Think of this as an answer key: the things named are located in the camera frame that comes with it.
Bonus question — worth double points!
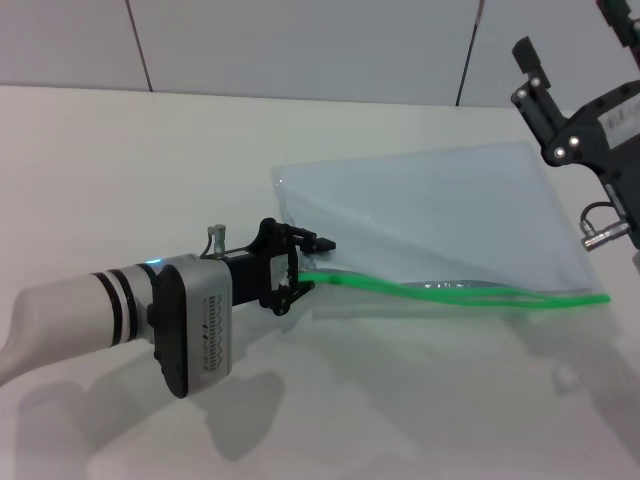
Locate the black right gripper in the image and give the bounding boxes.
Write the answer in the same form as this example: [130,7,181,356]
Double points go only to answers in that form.
[510,0,640,252]

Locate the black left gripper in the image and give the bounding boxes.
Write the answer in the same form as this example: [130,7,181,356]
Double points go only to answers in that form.
[221,216,338,319]

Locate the clear green-zipper document bag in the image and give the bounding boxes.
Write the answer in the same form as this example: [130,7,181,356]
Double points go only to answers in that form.
[269,139,613,312]

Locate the silver left cable plug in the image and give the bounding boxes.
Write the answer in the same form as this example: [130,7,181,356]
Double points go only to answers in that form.
[199,224,228,260]

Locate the silver cable plug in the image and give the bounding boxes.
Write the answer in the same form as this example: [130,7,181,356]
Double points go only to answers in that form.
[578,199,633,252]
[199,224,228,260]

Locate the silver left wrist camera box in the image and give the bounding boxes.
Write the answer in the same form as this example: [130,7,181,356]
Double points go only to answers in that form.
[146,253,236,400]

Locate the silver right cable plug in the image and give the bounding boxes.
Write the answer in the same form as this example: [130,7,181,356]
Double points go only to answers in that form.
[578,199,633,252]

